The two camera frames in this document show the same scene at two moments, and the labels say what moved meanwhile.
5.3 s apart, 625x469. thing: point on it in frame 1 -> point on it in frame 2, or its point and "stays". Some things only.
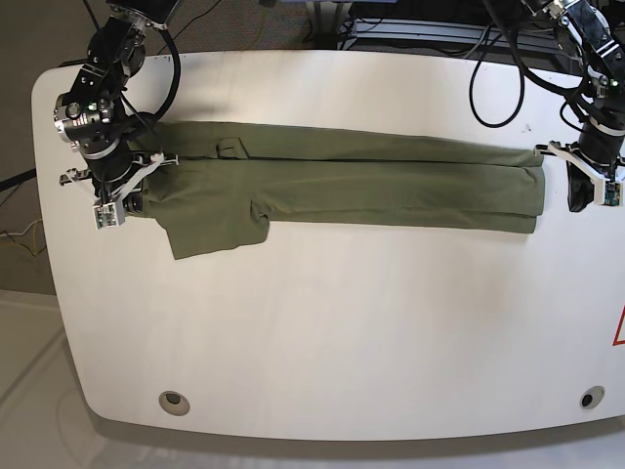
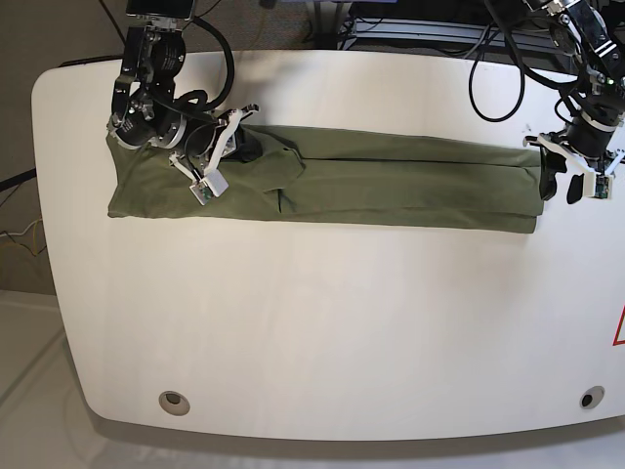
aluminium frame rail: [373, 34] stays
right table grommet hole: [593, 397] stays
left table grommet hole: [174, 403] stays
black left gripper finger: [133, 202] -> [237, 153]
